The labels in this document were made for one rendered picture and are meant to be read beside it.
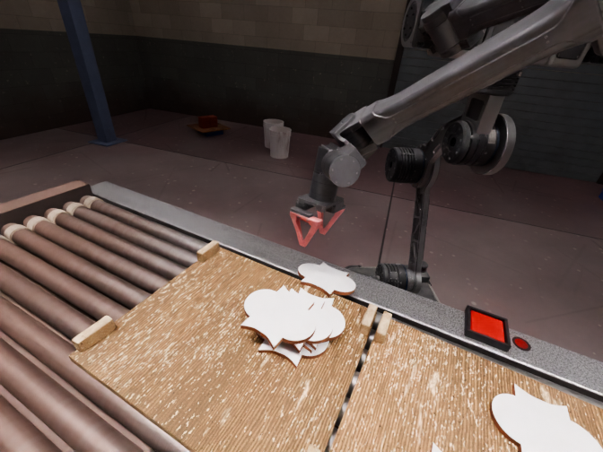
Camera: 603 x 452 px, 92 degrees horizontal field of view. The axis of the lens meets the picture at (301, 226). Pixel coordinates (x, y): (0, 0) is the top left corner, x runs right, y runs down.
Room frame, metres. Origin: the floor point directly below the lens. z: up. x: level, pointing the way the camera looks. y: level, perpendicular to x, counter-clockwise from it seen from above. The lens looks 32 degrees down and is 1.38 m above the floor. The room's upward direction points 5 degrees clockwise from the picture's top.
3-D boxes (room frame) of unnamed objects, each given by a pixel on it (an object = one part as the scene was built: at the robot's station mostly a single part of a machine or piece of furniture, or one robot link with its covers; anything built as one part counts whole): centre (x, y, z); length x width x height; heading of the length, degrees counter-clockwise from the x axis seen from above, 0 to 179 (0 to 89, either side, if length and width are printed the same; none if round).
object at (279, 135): (4.01, 0.40, 0.18); 0.30 x 0.30 x 0.37
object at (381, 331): (0.37, -0.17, 0.95); 0.06 x 0.02 x 0.03; 154
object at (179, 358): (0.34, 0.09, 0.93); 0.41 x 0.35 x 0.02; 65
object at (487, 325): (0.41, -0.39, 0.92); 0.06 x 0.06 x 0.01; 66
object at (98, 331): (0.30, 0.33, 0.95); 0.06 x 0.02 x 0.03; 155
